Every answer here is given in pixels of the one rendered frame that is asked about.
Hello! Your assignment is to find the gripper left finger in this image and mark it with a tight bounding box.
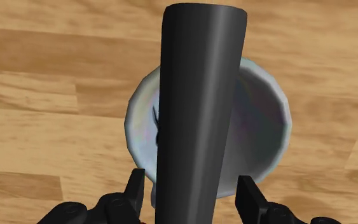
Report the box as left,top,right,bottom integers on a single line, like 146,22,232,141
37,168,146,224

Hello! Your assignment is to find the black cylinder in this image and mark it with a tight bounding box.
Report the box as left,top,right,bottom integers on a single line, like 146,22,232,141
155,3,248,224

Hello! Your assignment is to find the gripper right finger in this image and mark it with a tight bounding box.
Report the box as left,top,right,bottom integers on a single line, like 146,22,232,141
235,175,343,224

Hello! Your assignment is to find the pale iridescent cup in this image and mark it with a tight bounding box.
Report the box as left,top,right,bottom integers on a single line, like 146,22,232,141
123,57,293,209

